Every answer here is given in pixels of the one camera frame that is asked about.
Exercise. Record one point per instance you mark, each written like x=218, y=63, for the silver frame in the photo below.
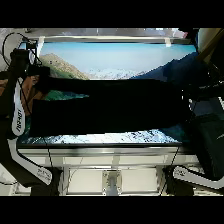
x=111, y=181

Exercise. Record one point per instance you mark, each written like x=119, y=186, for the brown clothes hanger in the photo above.
x=210, y=45

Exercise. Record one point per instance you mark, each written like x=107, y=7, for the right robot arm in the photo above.
x=196, y=178

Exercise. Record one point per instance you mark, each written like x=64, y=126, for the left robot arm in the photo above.
x=18, y=120

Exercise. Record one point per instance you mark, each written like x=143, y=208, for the brown garment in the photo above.
x=37, y=88

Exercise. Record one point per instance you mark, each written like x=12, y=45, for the black garment with white print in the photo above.
x=208, y=143

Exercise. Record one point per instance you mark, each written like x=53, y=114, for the black pants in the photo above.
x=113, y=106

